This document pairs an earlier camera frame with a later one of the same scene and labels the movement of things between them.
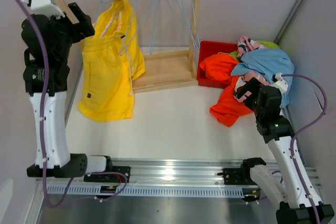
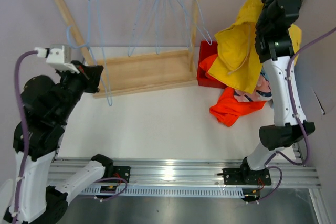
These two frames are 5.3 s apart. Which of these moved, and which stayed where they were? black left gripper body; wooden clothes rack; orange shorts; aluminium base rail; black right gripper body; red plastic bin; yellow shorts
Moved: yellow shorts; black right gripper body; black left gripper body
Stayed: red plastic bin; orange shorts; aluminium base rail; wooden clothes rack
